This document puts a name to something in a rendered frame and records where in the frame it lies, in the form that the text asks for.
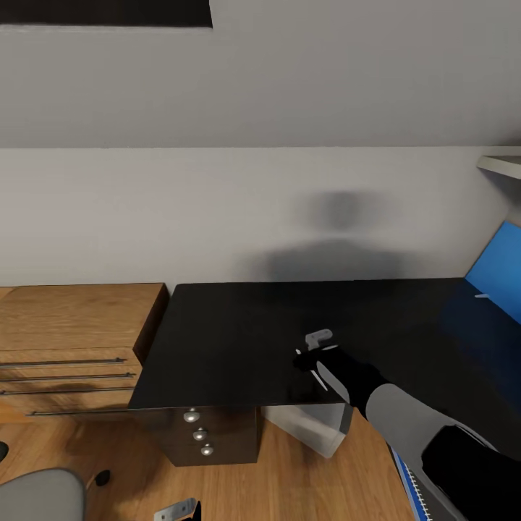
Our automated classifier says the notebook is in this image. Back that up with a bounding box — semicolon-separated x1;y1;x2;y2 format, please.
406;465;458;521

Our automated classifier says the swivel chair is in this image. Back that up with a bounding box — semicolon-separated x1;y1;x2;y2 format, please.
0;442;110;521

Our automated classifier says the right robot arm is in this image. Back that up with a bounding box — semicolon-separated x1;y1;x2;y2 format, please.
292;329;521;521

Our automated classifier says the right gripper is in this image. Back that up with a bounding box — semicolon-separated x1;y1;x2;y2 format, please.
292;345;324;373

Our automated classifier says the folder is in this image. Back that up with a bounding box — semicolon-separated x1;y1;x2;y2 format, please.
391;449;428;521

